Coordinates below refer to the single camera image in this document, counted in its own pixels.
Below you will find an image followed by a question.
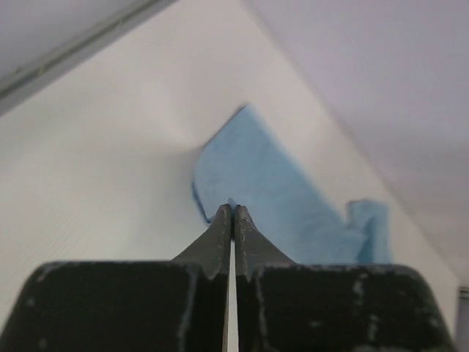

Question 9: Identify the left aluminium corner post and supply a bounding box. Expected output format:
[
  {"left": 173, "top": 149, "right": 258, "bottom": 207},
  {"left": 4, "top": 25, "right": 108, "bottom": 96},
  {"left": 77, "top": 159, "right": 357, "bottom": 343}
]
[{"left": 1, "top": 1, "right": 173, "bottom": 115}]

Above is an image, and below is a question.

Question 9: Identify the light blue t shirt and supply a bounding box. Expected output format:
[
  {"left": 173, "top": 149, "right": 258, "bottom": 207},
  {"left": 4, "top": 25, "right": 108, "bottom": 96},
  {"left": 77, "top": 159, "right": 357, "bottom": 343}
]
[{"left": 192, "top": 106, "right": 392, "bottom": 264}]

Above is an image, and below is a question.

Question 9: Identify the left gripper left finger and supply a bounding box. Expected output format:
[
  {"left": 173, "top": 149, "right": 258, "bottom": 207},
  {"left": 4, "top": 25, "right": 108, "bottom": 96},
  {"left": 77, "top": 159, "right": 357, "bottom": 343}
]
[{"left": 1, "top": 205, "right": 232, "bottom": 351}]

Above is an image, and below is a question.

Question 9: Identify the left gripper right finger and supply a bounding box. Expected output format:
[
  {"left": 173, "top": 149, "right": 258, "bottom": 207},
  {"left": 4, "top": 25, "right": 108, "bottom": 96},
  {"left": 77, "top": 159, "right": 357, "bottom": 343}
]
[{"left": 234, "top": 206, "right": 455, "bottom": 351}]

